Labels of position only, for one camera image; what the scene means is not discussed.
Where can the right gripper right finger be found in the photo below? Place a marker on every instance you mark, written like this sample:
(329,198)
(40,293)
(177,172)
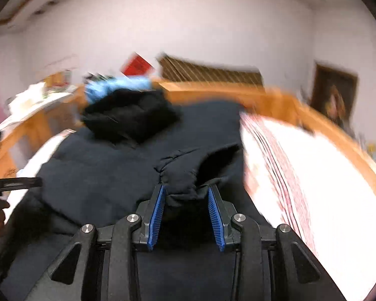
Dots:
(270,263)

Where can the black padded winter jacket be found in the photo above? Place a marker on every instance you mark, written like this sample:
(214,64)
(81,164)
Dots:
(102,172)

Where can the floral pink quilt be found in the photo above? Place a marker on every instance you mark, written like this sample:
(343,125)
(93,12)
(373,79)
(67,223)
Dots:
(302,179)

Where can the light blue shirt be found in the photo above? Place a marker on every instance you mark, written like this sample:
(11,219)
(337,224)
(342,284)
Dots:
(96,88)

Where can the red fu diamond poster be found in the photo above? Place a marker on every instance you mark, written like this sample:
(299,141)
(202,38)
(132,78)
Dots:
(136,66)

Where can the dark framed portrait picture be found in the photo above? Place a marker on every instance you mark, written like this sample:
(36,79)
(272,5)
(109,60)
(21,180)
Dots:
(334,92)

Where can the brown patterned hanging cloth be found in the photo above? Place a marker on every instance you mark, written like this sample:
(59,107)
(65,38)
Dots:
(178,70)

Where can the white box on rail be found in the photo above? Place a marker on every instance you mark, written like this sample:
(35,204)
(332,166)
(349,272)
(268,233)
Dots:
(36,93)

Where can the wooden bed frame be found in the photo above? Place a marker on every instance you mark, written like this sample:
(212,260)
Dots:
(270,102)

